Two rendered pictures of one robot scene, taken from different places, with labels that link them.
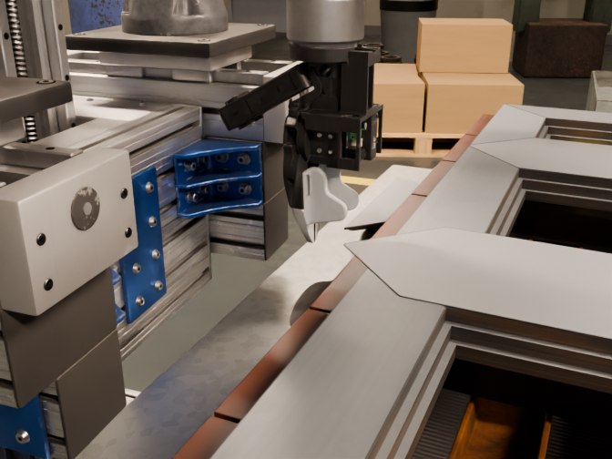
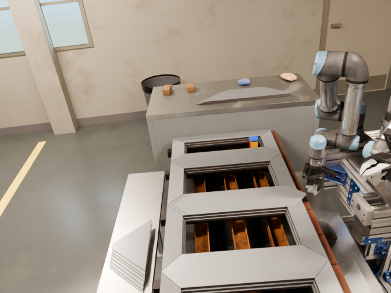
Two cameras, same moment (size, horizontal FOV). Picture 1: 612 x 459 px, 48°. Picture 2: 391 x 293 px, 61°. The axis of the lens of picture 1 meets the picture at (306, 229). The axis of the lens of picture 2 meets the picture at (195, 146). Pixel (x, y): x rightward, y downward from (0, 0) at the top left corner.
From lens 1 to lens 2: 2.28 m
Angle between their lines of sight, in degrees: 123
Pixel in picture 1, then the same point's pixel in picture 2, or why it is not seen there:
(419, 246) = (294, 197)
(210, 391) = (322, 207)
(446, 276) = (284, 191)
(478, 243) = (285, 202)
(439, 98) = not seen: outside the picture
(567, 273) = (267, 199)
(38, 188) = not seen: hidden behind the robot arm
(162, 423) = (321, 199)
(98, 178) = not seen: hidden behind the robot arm
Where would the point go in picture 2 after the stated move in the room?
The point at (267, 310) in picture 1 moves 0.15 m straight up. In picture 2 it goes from (340, 230) to (343, 210)
